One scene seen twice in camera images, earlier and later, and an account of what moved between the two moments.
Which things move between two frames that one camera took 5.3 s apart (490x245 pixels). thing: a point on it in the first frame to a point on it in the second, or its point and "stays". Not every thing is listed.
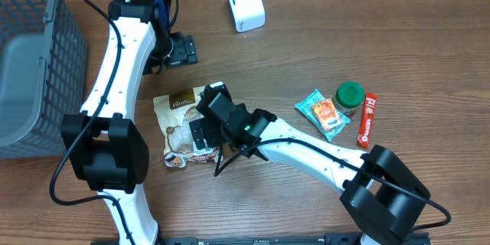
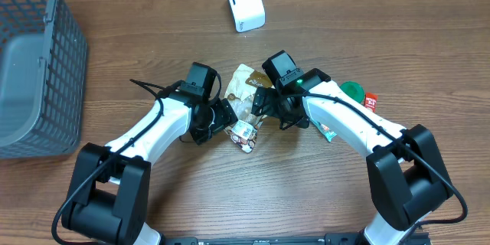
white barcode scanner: x=248 y=11 stays
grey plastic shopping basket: x=44 y=63 stays
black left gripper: x=182 y=53 to x=225 y=112
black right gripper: x=211 y=129 to x=270 y=96
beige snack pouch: x=174 y=112 to x=243 y=84
